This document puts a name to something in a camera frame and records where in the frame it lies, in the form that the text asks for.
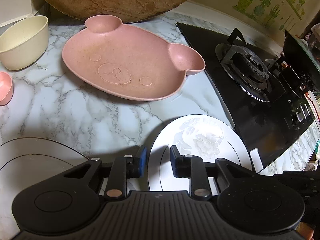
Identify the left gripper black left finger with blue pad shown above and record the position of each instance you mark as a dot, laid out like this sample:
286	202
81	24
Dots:
124	168

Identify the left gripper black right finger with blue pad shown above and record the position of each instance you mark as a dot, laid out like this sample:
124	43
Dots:
194	168

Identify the white floral plate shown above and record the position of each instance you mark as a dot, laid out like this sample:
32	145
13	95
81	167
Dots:
200	135

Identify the pink bear-shaped plate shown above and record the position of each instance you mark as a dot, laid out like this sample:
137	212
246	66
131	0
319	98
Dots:
128	61

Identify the small pink heart dish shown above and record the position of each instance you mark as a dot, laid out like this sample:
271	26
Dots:
6	88

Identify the cream round bowl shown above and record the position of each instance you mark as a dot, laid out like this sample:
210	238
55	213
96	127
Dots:
24	42

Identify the person's hand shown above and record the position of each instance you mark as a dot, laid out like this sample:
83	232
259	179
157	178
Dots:
305	231

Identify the black gas stove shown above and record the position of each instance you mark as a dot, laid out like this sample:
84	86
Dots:
266	108

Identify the black wok pan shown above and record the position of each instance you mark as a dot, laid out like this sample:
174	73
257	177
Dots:
298	66

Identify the green plant wall sticker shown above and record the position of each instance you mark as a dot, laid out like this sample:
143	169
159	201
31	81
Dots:
272	13

